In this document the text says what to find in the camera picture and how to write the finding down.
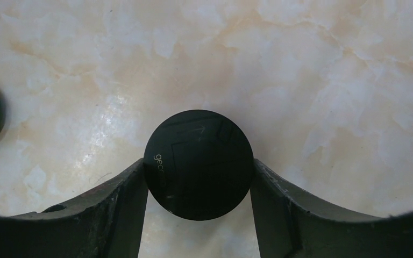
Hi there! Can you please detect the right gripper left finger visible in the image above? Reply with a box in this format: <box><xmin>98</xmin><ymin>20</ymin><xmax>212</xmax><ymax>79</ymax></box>
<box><xmin>0</xmin><ymin>160</ymin><xmax>148</xmax><ymax>257</ymax></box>

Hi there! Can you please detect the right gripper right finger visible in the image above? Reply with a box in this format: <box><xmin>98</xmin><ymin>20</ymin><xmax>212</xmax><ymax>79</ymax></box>
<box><xmin>251</xmin><ymin>160</ymin><xmax>413</xmax><ymax>257</ymax></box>

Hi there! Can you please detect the black round compact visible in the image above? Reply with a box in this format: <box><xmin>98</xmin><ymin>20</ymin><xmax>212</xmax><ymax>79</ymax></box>
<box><xmin>143</xmin><ymin>110</ymin><xmax>254</xmax><ymax>221</ymax></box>

